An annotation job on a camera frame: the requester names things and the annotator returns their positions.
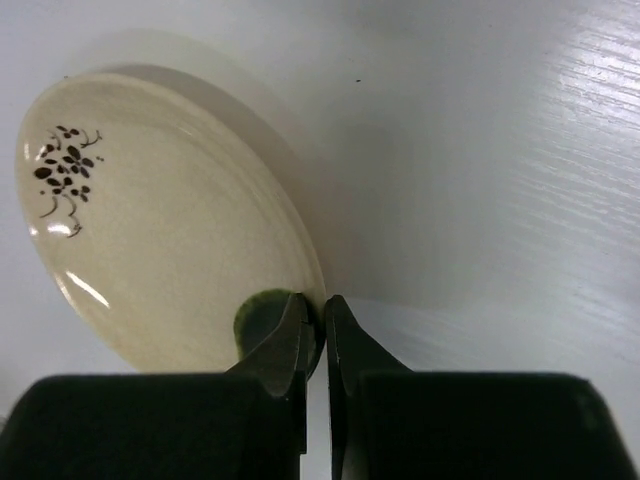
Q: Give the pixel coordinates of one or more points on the cream plate black blotch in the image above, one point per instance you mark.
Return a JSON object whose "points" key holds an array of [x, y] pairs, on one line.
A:
{"points": [[156, 221]]}

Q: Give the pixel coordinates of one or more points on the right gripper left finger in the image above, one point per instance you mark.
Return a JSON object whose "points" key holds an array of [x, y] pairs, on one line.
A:
{"points": [[246, 423]]}

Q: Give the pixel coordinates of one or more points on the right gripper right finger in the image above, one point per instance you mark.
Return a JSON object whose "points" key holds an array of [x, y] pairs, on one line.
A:
{"points": [[391, 422]]}

